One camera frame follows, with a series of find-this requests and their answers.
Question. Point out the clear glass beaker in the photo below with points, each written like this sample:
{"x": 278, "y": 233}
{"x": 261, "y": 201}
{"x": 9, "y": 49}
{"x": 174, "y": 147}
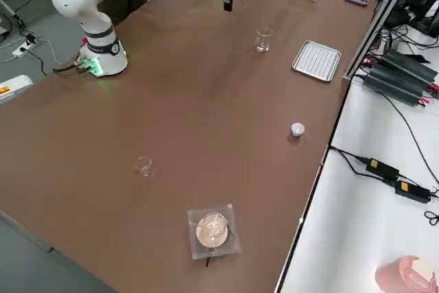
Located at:
{"x": 263, "y": 40}

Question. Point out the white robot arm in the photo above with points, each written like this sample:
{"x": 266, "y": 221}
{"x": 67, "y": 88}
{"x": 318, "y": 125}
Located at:
{"x": 89, "y": 5}

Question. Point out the ribbed metal tray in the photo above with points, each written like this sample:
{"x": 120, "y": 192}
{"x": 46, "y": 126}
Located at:
{"x": 317, "y": 61}

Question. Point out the small white jar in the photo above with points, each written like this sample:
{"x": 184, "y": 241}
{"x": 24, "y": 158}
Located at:
{"x": 297, "y": 129}

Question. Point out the black ribbed box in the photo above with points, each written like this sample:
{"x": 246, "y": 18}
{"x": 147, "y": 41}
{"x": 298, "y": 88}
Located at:
{"x": 394, "y": 85}
{"x": 411, "y": 64}

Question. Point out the small clear glass flask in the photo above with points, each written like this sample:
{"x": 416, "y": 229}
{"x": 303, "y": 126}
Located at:
{"x": 144, "y": 166}

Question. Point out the white power strip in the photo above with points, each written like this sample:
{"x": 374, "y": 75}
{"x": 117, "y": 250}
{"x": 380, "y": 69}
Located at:
{"x": 24, "y": 49}

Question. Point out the black adapter with yellow label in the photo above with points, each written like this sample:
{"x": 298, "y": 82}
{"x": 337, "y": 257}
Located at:
{"x": 413, "y": 191}
{"x": 382, "y": 168}

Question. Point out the white control box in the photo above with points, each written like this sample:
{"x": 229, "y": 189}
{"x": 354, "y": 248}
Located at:
{"x": 13, "y": 88}

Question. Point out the tripod stand with glass funnel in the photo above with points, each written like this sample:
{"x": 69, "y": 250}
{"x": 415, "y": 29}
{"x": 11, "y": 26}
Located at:
{"x": 212, "y": 231}

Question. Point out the pink cup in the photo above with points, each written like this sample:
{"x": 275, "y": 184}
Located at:
{"x": 401, "y": 276}

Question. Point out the aluminium frame post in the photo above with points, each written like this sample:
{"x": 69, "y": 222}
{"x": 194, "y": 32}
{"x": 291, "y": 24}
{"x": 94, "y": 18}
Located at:
{"x": 377, "y": 22}

